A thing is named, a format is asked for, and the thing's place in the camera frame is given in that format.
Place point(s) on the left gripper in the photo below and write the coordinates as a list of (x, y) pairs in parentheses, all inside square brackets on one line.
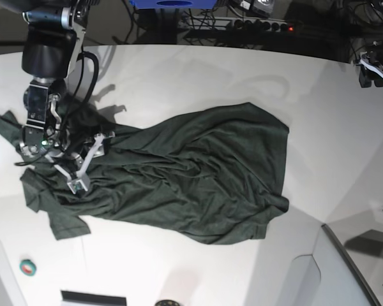
[(370, 64)]

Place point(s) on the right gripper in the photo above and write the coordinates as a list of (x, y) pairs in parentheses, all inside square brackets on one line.
[(73, 149)]

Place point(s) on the dark green t-shirt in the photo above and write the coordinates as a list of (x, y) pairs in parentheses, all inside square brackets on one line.
[(215, 176)]

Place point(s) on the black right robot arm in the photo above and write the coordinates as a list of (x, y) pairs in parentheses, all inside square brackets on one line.
[(54, 46)]

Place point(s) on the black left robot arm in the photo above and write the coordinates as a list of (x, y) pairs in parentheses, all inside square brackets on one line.
[(376, 10)]

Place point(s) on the green red emergency button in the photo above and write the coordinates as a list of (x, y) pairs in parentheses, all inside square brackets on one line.
[(27, 267)]

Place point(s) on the white power strip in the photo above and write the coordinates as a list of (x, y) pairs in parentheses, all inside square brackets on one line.
[(234, 24)]

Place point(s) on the black round knob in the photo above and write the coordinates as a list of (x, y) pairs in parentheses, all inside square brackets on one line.
[(167, 303)]

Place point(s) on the grey monitor frame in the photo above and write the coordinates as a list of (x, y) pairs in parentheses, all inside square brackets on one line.
[(357, 275)]

